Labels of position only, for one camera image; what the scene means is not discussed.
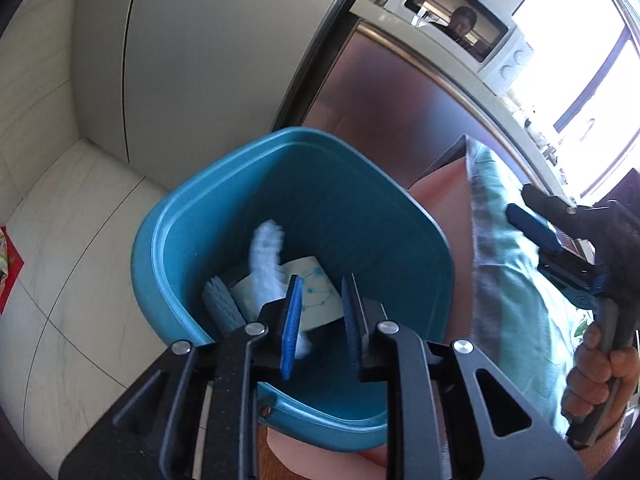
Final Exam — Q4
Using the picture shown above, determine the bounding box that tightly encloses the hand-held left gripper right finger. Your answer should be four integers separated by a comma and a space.
341, 274, 586, 480

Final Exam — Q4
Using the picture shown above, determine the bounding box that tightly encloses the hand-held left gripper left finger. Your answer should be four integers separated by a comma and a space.
59, 274, 306, 480

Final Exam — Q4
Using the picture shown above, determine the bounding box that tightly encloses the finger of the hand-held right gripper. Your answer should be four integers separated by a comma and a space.
505, 203, 608, 308
521, 183, 601, 241

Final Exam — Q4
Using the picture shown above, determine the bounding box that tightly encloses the white tissue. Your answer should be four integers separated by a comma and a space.
248, 220, 313, 361

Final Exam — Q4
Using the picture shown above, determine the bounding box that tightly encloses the blue plastic bin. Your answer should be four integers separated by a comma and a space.
131, 127, 455, 453

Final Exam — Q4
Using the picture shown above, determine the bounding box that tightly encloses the person's right forearm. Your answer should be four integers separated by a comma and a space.
570, 400, 640, 480

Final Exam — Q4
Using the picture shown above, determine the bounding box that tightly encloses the person's right hand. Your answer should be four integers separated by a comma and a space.
561, 320, 640, 431

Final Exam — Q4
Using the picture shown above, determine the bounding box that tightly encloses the white paper with blue print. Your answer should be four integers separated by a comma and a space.
231, 256, 346, 333

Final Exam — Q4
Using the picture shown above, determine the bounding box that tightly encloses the teal and grey tablecloth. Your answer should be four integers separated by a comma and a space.
465, 137, 596, 436

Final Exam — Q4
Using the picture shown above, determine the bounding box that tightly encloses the light blue ribbed paper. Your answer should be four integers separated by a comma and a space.
202, 275, 248, 336

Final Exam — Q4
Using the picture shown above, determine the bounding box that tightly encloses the white microwave oven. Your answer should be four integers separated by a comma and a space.
384, 0, 536, 96

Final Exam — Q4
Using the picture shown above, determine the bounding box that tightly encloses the kitchen window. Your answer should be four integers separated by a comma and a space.
510, 0, 640, 203

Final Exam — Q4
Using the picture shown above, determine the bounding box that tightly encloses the brown kitchen cabinet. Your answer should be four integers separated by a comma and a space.
300, 19, 501, 201

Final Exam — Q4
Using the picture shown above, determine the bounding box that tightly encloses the silver refrigerator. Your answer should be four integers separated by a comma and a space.
72, 0, 371, 178

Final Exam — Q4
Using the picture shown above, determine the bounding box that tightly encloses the red printed bag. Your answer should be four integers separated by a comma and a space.
0, 225, 26, 316

